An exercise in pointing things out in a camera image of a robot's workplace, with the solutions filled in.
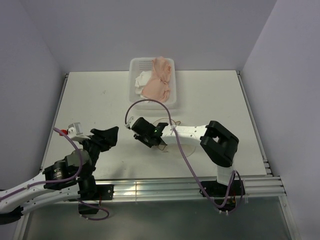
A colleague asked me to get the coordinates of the aluminium mounting rail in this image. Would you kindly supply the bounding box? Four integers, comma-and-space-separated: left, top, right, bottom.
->
23, 176, 285, 204

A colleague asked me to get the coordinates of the mesh laundry bag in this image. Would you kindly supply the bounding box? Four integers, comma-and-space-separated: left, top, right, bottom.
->
152, 116, 198, 158

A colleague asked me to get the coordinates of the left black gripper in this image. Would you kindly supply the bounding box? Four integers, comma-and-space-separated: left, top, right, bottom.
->
77, 126, 119, 178

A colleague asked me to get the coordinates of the white plastic basket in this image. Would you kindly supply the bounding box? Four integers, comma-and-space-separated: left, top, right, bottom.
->
128, 56, 178, 110

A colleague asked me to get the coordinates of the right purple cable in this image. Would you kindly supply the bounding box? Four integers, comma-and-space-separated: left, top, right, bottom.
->
124, 99, 245, 210

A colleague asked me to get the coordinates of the purple cable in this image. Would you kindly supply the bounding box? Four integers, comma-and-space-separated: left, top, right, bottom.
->
0, 127, 111, 222
124, 99, 245, 210

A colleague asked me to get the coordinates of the white bra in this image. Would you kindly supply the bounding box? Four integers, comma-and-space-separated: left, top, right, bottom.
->
134, 71, 152, 100

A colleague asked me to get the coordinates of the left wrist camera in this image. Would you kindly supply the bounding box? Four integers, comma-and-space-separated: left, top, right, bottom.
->
60, 122, 89, 143

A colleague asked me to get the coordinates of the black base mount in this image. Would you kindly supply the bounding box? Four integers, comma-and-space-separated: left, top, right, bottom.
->
78, 184, 114, 216
200, 179, 246, 214

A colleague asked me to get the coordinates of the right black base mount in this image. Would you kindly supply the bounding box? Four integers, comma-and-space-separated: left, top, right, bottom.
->
200, 179, 246, 214

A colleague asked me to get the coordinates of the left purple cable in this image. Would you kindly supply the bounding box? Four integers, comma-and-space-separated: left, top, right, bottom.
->
0, 127, 111, 222

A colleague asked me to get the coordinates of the pink bra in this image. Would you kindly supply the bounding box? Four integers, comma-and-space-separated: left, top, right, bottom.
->
142, 56, 172, 103

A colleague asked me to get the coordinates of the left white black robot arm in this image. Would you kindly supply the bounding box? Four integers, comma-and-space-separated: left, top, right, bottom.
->
0, 122, 119, 225

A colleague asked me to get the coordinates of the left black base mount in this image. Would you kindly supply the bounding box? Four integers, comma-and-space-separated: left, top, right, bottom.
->
78, 184, 114, 216

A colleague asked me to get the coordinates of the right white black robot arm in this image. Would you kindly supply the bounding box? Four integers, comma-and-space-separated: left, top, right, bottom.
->
125, 117, 239, 195

